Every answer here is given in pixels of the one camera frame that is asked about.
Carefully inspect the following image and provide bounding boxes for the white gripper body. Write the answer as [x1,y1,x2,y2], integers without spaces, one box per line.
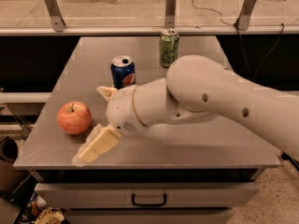
[106,85,147,135]

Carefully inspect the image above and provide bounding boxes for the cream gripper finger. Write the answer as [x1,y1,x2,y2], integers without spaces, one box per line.
[96,86,118,102]
[72,124,121,164]

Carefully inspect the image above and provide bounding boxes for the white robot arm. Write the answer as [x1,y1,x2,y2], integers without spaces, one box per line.
[74,55,299,165]

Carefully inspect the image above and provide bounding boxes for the red apple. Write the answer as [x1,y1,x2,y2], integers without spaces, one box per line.
[57,101,92,134]

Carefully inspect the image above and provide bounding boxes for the blue Pepsi can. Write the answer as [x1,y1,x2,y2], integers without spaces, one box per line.
[110,55,135,90]

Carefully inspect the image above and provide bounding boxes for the green soda can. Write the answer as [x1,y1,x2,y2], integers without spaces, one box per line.
[160,28,179,68]

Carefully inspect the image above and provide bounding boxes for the lower grey drawer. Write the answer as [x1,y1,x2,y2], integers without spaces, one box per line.
[66,209,233,224]

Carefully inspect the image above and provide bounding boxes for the crumpled snack bag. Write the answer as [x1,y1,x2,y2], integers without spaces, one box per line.
[35,208,66,224]

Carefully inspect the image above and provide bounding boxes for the dark bin at left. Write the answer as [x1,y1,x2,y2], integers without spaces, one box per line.
[0,137,18,163]

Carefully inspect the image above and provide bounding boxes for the black bar on floor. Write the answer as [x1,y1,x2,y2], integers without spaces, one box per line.
[281,153,299,172]

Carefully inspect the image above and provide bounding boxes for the grey drawer with black handle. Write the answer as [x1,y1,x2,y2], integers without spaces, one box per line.
[35,183,259,209]

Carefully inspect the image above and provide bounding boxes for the left metal bracket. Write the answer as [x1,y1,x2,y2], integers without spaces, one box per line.
[44,0,65,32]

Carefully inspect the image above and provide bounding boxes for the metal bracket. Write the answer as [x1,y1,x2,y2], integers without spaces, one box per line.
[164,0,177,28]
[44,0,65,32]
[235,0,257,31]

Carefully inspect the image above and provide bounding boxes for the middle metal bracket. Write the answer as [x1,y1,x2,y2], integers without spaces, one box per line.
[164,0,177,28]

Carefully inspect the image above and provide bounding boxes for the black cable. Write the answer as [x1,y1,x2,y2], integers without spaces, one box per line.
[188,0,286,82]

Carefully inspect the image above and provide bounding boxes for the right metal bracket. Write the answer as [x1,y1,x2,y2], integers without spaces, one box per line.
[235,0,257,31]

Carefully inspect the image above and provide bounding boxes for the glass barrier rail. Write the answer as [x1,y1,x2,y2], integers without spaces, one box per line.
[0,24,299,36]

